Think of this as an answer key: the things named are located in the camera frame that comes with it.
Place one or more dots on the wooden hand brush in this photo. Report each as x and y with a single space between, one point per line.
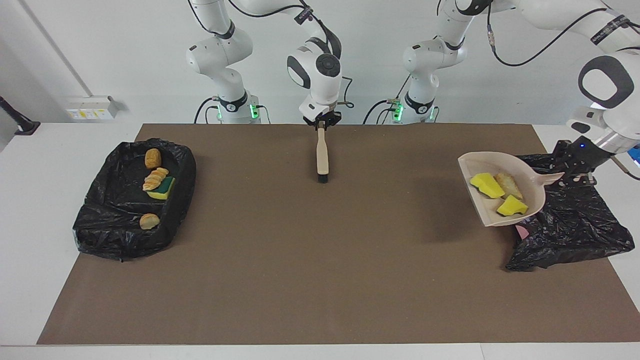
322 155

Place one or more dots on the wavy all-yellow sponge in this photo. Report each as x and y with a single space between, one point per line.
511 206

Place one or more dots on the yellow green sponge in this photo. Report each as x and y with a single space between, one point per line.
165 190
486 185

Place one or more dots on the white wall socket box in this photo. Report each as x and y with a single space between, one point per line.
90 110

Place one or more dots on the brown table mat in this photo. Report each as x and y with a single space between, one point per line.
320 310

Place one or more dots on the pink bin with black bag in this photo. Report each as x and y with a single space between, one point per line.
575 235

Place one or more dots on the striped croissant bread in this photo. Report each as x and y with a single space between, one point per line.
155 179
149 221

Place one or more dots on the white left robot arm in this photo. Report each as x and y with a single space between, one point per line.
435 55

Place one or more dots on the black stand foot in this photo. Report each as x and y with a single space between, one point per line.
25 127

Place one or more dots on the brown oval bread roll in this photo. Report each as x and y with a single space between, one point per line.
152 158

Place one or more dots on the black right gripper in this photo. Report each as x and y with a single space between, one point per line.
325 119

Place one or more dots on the beige plastic dustpan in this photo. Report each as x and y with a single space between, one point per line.
480 162

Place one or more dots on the rectangular bin with black bag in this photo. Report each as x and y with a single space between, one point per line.
115 200

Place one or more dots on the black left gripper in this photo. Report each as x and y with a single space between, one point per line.
580 157

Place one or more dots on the blue object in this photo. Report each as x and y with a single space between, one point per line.
637 159

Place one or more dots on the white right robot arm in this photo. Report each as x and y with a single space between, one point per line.
320 85

